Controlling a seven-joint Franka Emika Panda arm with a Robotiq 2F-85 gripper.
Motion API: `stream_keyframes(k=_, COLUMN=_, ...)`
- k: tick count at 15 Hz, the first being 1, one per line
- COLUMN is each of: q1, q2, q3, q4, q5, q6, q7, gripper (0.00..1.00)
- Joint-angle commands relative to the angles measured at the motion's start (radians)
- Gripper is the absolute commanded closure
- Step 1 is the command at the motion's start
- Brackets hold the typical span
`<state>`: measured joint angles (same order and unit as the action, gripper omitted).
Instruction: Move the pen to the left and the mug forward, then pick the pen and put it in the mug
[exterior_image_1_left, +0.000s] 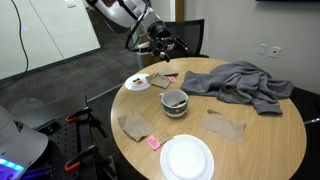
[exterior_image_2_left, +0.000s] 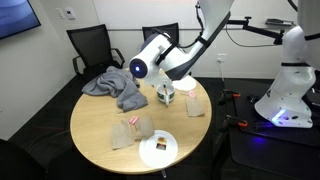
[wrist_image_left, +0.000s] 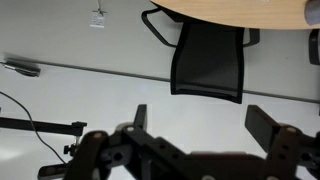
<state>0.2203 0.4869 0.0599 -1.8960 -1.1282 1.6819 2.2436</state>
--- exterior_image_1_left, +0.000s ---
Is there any black clamp orange handle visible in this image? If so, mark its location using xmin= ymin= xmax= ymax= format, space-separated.
xmin=65 ymin=105 xmax=108 ymax=138
xmin=64 ymin=143 xmax=118 ymax=180

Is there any white sign on glass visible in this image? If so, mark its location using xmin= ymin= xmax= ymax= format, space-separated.
xmin=63 ymin=0 xmax=78 ymax=9

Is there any brown paper napkin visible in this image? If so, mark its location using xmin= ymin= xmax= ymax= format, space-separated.
xmin=117 ymin=110 xmax=157 ymax=142
xmin=145 ymin=72 xmax=171 ymax=90
xmin=200 ymin=108 xmax=247 ymax=143
xmin=156 ymin=67 xmax=180 ymax=77

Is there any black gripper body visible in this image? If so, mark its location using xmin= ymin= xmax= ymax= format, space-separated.
xmin=148 ymin=33 xmax=178 ymax=57

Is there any black hanging cable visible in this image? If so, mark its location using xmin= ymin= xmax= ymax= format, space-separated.
xmin=0 ymin=0 xmax=30 ymax=90

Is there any black mesh office chair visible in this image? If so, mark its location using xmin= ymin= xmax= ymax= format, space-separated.
xmin=163 ymin=18 xmax=210 ymax=62

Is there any white mug green band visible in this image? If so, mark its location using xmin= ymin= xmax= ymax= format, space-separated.
xmin=158 ymin=88 xmax=190 ymax=118

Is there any white rectangular wall plate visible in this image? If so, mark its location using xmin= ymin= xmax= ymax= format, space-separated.
xmin=256 ymin=43 xmax=268 ymax=56

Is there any white wall plate with socket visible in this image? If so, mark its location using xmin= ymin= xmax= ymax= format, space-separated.
xmin=268 ymin=45 xmax=282 ymax=59

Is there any black robot base board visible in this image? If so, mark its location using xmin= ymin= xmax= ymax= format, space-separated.
xmin=13 ymin=94 xmax=111 ymax=180

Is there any metal glass partition post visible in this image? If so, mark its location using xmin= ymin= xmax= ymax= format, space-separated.
xmin=134 ymin=51 xmax=145 ymax=70

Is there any large white plate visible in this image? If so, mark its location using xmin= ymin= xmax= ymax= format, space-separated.
xmin=159 ymin=133 xmax=215 ymax=180

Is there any frosted glass wall panel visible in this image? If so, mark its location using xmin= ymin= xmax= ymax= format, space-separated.
xmin=0 ymin=0 xmax=102 ymax=81

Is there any gray hoodie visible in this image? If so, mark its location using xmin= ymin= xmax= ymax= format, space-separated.
xmin=180 ymin=60 xmax=295 ymax=116

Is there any wrist camera mount box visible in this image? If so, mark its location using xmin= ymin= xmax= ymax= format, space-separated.
xmin=135 ymin=40 xmax=152 ymax=55

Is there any small white plate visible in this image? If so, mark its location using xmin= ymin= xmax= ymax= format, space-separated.
xmin=124 ymin=73 xmax=152 ymax=92

